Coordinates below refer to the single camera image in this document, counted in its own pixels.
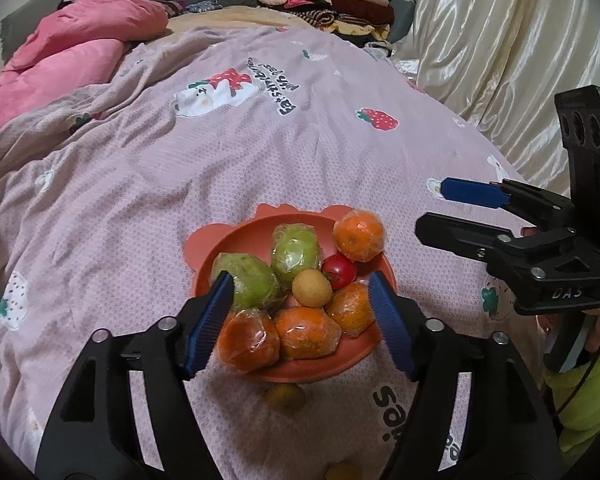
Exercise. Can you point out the small orange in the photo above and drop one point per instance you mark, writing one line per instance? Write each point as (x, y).
(359, 235)

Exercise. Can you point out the purple strawberry bear blanket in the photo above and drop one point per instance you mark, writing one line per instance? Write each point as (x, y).
(100, 190)

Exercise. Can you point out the orange bear-shaped plate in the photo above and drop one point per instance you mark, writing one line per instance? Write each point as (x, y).
(255, 237)

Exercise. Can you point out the large green fruit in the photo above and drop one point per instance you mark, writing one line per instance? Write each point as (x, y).
(255, 284)

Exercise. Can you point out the red tomato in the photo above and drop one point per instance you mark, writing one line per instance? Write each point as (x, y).
(339, 270)

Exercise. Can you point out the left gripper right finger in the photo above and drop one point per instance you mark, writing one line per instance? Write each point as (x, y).
(508, 432)

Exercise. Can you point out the small green fruit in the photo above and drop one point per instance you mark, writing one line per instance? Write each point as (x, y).
(295, 248)

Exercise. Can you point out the pink quilt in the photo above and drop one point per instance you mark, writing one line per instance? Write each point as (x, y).
(78, 45)

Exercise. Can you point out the stack of folded clothes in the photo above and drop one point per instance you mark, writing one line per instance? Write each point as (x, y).
(330, 0)

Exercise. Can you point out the right hand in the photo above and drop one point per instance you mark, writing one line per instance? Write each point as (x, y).
(592, 343)

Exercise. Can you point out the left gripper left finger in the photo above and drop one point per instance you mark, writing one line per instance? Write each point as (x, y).
(91, 432)

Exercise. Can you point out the black camera module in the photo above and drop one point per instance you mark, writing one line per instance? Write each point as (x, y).
(578, 112)

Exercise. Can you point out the small brown longan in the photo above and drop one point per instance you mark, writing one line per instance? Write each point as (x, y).
(311, 289)

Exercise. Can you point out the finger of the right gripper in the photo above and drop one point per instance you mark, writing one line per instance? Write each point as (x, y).
(519, 198)
(467, 239)

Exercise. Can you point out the cream satin curtain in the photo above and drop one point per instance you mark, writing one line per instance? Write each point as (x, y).
(499, 63)

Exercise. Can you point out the green sleeve forearm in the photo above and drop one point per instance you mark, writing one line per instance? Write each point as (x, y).
(580, 420)

